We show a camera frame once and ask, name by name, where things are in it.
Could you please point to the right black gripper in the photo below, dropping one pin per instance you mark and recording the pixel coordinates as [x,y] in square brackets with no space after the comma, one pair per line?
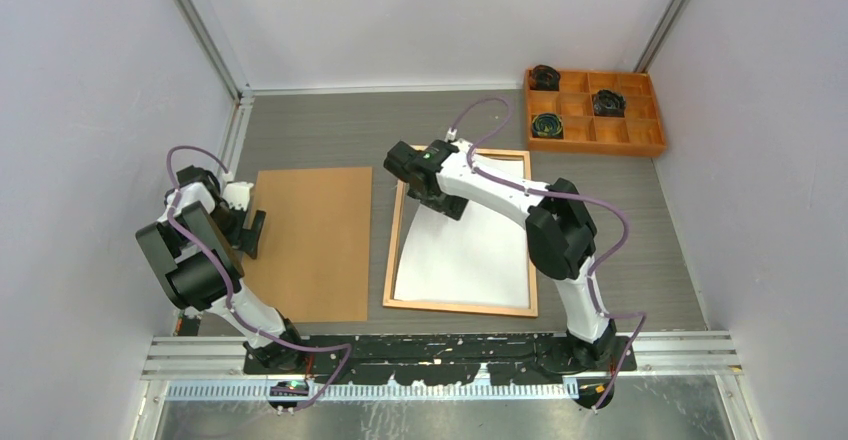
[452,206]

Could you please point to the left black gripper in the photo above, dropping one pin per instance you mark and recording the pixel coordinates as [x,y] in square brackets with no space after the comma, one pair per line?
[245,239]

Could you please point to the plant window photo print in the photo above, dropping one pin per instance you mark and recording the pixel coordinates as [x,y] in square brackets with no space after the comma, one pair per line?
[464,258]

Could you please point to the orange wooden picture frame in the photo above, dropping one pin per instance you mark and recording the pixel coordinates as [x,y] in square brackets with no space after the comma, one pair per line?
[391,251]

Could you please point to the brown cardboard backing board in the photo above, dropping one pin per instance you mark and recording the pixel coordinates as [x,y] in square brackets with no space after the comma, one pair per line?
[314,249]

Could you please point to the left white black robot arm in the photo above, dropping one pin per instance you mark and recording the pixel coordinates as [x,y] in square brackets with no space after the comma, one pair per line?
[195,250]

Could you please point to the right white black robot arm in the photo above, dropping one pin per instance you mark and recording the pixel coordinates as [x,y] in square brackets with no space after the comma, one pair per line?
[448,176]

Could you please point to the orange compartment tray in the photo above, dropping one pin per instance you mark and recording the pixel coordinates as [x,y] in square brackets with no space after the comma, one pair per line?
[592,112]

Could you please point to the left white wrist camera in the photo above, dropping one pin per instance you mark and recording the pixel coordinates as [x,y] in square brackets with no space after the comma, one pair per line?
[237,194]

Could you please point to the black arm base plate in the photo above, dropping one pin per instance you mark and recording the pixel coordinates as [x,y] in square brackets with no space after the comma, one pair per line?
[439,359]

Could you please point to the aluminium rail front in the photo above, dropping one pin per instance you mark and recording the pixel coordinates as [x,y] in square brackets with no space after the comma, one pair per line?
[666,353]

